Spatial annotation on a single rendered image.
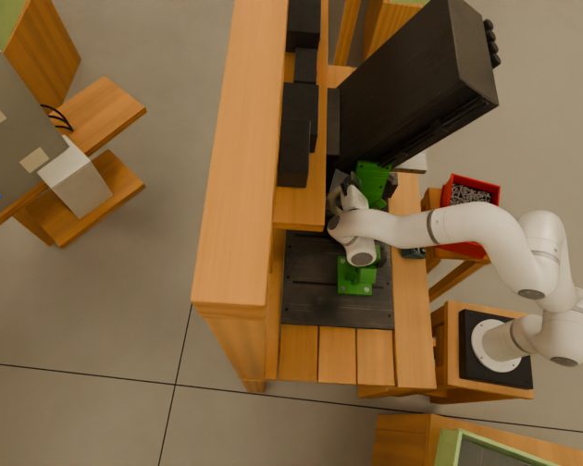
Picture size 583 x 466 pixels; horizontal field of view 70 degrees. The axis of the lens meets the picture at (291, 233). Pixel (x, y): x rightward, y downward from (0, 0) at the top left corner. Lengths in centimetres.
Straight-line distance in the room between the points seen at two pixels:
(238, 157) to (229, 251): 14
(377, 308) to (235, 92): 114
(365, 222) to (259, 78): 57
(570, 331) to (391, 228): 58
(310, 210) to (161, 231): 182
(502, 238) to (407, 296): 71
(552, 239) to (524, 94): 283
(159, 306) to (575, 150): 309
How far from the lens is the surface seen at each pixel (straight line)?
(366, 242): 120
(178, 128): 313
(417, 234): 108
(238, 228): 54
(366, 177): 147
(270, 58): 71
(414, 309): 167
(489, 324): 176
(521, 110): 376
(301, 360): 157
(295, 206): 100
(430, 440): 175
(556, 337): 140
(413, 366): 163
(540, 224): 112
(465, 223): 102
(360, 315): 161
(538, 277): 105
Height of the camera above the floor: 243
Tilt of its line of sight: 66 degrees down
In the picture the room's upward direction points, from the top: 8 degrees clockwise
